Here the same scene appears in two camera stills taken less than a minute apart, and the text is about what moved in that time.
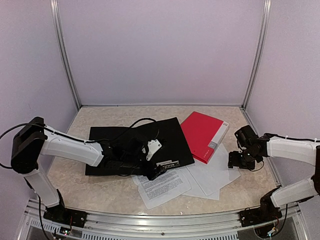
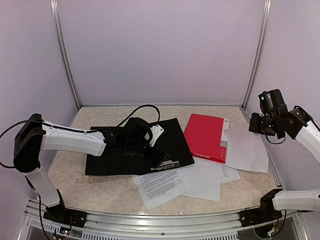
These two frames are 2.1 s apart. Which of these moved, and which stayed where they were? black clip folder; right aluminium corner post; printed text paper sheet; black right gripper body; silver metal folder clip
Moved: black right gripper body
Stayed: printed text paper sheet; silver metal folder clip; right aluminium corner post; black clip folder
